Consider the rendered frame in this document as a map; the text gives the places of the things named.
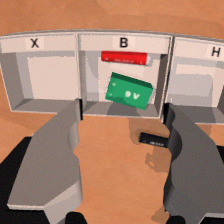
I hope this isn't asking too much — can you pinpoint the red battery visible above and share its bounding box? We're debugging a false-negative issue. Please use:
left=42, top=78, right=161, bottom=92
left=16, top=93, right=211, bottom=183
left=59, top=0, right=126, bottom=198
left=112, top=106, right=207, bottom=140
left=101, top=51, right=151, bottom=66

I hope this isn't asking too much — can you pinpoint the white rack of labelled bins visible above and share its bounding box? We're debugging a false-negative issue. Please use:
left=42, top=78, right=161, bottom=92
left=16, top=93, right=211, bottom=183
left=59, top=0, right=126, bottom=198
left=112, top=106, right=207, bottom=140
left=0, top=29, right=224, bottom=125

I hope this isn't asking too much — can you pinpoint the black aa battery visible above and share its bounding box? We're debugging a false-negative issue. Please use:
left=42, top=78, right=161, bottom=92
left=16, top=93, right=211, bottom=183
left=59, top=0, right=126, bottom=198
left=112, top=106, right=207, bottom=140
left=139, top=132, right=168, bottom=148

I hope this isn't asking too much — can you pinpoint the green nine-volt battery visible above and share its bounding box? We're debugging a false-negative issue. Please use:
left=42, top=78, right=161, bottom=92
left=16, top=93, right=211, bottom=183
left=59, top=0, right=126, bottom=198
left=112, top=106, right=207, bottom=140
left=104, top=72, right=153, bottom=110

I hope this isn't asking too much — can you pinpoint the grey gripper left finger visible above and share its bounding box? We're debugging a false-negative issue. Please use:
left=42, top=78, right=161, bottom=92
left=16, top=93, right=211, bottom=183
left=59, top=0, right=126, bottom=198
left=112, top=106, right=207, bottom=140
left=0, top=98, right=83, bottom=224

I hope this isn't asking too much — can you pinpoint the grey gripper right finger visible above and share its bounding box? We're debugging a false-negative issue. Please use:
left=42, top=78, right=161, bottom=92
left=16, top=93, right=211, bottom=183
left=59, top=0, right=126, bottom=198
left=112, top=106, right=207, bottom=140
left=163, top=102, right=224, bottom=224

